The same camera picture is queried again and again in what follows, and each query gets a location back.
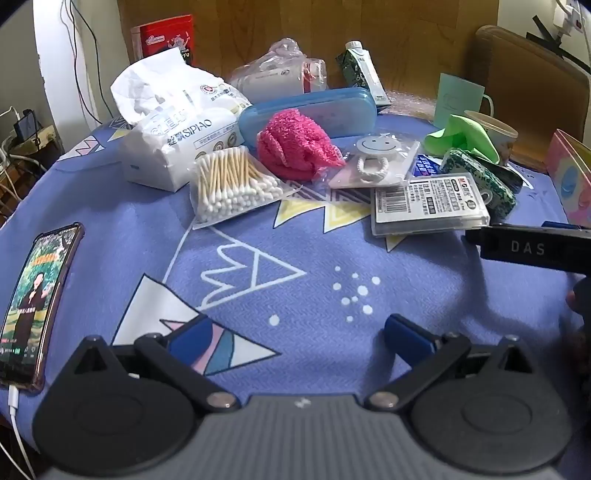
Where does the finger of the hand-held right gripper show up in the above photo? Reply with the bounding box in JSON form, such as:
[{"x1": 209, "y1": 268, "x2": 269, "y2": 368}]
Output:
[
  {"x1": 465, "y1": 228, "x2": 591, "y2": 278},
  {"x1": 489, "y1": 222, "x2": 591, "y2": 238}
]

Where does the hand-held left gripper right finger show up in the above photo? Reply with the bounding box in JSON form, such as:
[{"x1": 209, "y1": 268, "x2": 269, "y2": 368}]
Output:
[{"x1": 365, "y1": 314, "x2": 543, "y2": 413}]

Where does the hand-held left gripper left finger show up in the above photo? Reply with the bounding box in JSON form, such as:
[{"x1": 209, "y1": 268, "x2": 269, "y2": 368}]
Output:
[{"x1": 60, "y1": 314, "x2": 241, "y2": 414}]

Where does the pink biscuit tin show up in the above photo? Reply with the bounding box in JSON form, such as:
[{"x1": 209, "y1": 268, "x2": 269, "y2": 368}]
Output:
[{"x1": 545, "y1": 129, "x2": 591, "y2": 229}]

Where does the blue and white packet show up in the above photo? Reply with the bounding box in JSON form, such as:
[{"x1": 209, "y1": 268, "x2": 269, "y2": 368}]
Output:
[{"x1": 409, "y1": 154, "x2": 446, "y2": 183}]

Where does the pink fluffy cloth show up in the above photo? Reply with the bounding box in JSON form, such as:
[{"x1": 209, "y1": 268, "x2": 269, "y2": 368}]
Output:
[{"x1": 256, "y1": 110, "x2": 347, "y2": 182}]

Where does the blue translucent plastic case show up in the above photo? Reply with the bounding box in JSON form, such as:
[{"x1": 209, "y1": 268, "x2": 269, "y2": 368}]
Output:
[{"x1": 238, "y1": 87, "x2": 378, "y2": 149}]

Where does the person's right hand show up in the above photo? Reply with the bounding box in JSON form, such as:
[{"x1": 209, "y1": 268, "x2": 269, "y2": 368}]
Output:
[{"x1": 566, "y1": 276, "x2": 591, "y2": 320}]

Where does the green patterned tape roll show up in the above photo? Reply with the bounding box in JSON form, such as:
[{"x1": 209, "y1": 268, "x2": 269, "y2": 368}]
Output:
[{"x1": 441, "y1": 148, "x2": 523, "y2": 217}]

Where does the clear plastic box with label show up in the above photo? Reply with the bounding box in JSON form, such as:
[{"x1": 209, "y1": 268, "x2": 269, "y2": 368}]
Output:
[{"x1": 370, "y1": 173, "x2": 491, "y2": 237}]

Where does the paper cup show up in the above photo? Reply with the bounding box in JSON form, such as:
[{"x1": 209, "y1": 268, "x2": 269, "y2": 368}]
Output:
[{"x1": 464, "y1": 110, "x2": 519, "y2": 167}]

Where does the blue printed blanket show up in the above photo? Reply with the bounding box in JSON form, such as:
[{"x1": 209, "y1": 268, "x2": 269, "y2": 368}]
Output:
[{"x1": 0, "y1": 104, "x2": 591, "y2": 462}]

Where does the brown chair back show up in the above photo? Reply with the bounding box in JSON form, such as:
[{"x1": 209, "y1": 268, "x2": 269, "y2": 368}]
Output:
[{"x1": 475, "y1": 25, "x2": 591, "y2": 174}]

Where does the smartphone in clear case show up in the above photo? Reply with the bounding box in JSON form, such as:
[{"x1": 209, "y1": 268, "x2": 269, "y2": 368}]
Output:
[{"x1": 0, "y1": 222, "x2": 85, "y2": 393}]

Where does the bag of cotton swabs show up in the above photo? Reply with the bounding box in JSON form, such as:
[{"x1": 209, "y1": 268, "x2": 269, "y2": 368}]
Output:
[{"x1": 189, "y1": 147, "x2": 305, "y2": 230}]

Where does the mint green card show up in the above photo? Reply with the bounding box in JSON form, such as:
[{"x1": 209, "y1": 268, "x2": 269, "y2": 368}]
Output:
[{"x1": 433, "y1": 72, "x2": 486, "y2": 127}]

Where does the black tape cross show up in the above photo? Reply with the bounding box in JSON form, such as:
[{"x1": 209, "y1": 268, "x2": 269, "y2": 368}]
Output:
[{"x1": 531, "y1": 14, "x2": 591, "y2": 75}]

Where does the white tissue pack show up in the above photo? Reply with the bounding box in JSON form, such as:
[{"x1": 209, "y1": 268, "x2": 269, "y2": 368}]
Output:
[{"x1": 110, "y1": 47, "x2": 252, "y2": 192}]

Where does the white power strip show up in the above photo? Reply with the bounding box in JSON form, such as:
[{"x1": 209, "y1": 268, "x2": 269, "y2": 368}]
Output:
[{"x1": 551, "y1": 0, "x2": 588, "y2": 41}]

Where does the small side table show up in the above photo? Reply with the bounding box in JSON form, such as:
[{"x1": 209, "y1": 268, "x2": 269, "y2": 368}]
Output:
[{"x1": 0, "y1": 124, "x2": 65, "y2": 227}]

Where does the white tube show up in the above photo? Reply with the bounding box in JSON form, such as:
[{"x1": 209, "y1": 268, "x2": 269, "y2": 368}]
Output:
[{"x1": 335, "y1": 40, "x2": 391, "y2": 114}]

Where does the wooden board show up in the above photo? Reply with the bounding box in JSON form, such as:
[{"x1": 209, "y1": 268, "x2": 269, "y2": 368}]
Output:
[{"x1": 117, "y1": 0, "x2": 500, "y2": 102}]

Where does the black charger device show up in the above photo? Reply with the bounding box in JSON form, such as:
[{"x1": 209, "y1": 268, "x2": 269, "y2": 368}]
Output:
[{"x1": 13, "y1": 108, "x2": 38, "y2": 140}]

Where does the clear plastic bag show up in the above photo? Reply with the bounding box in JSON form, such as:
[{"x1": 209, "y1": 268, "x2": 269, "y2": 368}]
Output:
[{"x1": 228, "y1": 38, "x2": 329, "y2": 97}]

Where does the red box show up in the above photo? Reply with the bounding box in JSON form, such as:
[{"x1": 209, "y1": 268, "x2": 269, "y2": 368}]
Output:
[{"x1": 130, "y1": 15, "x2": 197, "y2": 68}]

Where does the hair tie pack with smiley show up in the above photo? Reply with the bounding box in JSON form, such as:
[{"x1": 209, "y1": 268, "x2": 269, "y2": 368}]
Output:
[{"x1": 329, "y1": 131, "x2": 421, "y2": 190}]

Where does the white phone charging cable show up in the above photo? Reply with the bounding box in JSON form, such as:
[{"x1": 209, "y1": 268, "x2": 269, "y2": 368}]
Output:
[{"x1": 7, "y1": 387, "x2": 38, "y2": 480}]

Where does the black wall cable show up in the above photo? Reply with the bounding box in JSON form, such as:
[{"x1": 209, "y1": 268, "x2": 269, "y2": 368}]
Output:
[{"x1": 68, "y1": 0, "x2": 116, "y2": 126}]

